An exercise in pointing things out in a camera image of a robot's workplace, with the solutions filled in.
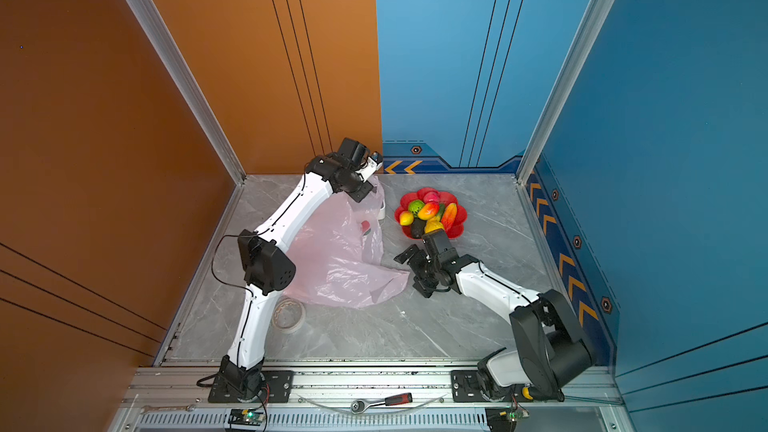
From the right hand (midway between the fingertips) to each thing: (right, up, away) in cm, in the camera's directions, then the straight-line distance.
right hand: (398, 270), depth 86 cm
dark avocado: (+7, +11, +13) cm, 18 cm away
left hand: (-11, +26, +7) cm, 29 cm away
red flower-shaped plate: (+20, +10, +16) cm, 28 cm away
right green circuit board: (+25, -32, -15) cm, 44 cm away
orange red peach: (+18, +15, +16) cm, 28 cm away
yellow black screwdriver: (+30, -26, -16) cm, 42 cm away
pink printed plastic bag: (-17, +5, -1) cm, 18 cm away
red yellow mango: (+10, +17, +14) cm, 24 cm away
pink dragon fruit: (+12, +22, +20) cm, 32 cm away
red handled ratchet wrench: (-10, -28, -17) cm, 34 cm away
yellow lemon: (+12, +13, +11) cm, 20 cm away
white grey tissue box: (-5, +16, +15) cm, 23 cm away
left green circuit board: (-37, -32, -15) cm, 51 cm away
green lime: (+7, +18, +17) cm, 26 cm away
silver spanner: (-50, -30, -15) cm, 60 cm away
